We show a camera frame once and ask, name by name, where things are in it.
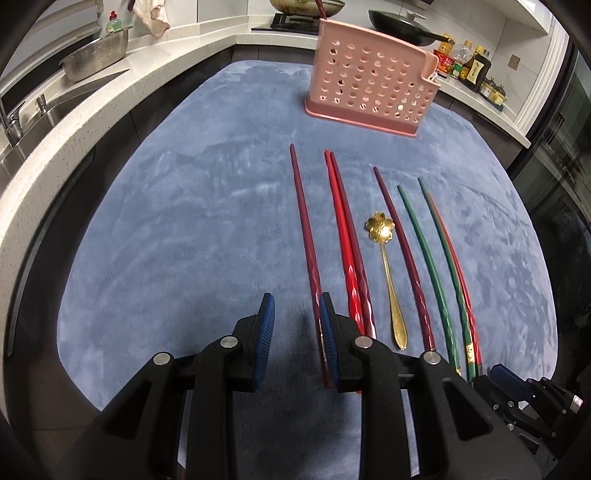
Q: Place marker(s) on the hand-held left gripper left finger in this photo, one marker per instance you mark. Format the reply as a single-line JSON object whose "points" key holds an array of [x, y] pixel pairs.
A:
{"points": [[264, 342]]}

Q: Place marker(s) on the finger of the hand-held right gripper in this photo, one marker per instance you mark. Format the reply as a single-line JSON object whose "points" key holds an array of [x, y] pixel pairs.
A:
{"points": [[510, 379]]}

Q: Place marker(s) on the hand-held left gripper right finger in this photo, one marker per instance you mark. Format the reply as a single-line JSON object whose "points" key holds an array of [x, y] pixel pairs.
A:
{"points": [[328, 342]]}

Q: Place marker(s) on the green chopstick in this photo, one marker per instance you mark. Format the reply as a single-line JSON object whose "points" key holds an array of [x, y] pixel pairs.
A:
{"points": [[443, 314], [470, 361]]}

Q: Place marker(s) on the red chopstick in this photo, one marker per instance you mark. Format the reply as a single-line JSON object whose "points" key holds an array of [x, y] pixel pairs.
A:
{"points": [[473, 318], [350, 277], [346, 221]]}

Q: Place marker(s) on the maroon chopstick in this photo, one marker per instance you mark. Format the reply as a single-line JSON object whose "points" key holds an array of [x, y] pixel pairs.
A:
{"points": [[423, 314], [304, 221]]}

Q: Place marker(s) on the gold flower spoon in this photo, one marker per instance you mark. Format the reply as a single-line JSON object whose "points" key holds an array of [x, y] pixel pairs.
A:
{"points": [[381, 228]]}

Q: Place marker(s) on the pink perforated utensil holder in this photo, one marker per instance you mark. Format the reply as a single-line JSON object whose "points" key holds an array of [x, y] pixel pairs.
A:
{"points": [[369, 78]]}

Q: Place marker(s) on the blue-grey plush blanket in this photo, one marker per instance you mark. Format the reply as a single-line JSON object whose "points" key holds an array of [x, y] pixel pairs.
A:
{"points": [[184, 230]]}

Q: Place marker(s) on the dark glass door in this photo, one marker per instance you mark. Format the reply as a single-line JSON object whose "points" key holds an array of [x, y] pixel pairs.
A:
{"points": [[563, 161]]}

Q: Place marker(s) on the small seasoning jars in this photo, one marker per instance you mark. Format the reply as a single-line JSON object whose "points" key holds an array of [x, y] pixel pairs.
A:
{"points": [[494, 92]]}

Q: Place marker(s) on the white speckled countertop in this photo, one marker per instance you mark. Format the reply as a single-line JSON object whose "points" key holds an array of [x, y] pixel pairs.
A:
{"points": [[184, 55]]}

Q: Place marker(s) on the green cap jar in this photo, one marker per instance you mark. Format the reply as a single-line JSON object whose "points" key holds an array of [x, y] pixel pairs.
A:
{"points": [[457, 71]]}

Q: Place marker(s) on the red label container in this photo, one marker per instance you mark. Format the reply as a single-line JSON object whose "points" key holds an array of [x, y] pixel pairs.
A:
{"points": [[444, 63]]}

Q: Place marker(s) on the steel sink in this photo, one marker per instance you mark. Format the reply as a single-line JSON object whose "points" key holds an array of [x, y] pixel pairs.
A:
{"points": [[46, 122]]}

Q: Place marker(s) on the dark soy sauce bottle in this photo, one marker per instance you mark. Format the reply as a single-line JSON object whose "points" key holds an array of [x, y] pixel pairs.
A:
{"points": [[475, 69]]}

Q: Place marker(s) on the yellow cap bottle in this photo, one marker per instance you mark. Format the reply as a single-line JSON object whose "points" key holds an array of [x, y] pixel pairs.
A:
{"points": [[445, 45]]}

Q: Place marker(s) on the clear plastic bottle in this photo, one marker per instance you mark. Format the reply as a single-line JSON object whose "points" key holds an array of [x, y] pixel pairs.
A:
{"points": [[464, 51]]}

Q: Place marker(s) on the dark frying pan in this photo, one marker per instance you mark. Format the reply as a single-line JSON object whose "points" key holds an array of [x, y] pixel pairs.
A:
{"points": [[397, 23]]}

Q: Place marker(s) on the steel colander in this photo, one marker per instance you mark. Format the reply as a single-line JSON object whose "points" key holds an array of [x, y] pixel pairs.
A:
{"points": [[94, 57]]}

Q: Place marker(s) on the dark red stick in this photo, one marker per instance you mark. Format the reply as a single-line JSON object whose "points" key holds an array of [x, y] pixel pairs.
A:
{"points": [[319, 9]]}

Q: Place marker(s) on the chrome faucet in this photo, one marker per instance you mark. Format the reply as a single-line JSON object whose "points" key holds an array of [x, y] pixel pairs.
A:
{"points": [[13, 122]]}

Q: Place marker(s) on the golden wok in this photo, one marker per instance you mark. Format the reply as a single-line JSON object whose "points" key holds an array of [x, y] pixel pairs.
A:
{"points": [[300, 4]]}

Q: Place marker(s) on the pinkish white towel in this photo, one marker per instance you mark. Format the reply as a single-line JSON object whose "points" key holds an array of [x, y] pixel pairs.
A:
{"points": [[154, 18]]}

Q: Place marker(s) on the green dish soap bottle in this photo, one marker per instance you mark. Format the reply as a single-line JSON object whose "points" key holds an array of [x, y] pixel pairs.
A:
{"points": [[113, 24]]}

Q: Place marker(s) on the wall socket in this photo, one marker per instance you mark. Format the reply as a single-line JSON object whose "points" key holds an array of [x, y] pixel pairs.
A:
{"points": [[514, 62]]}

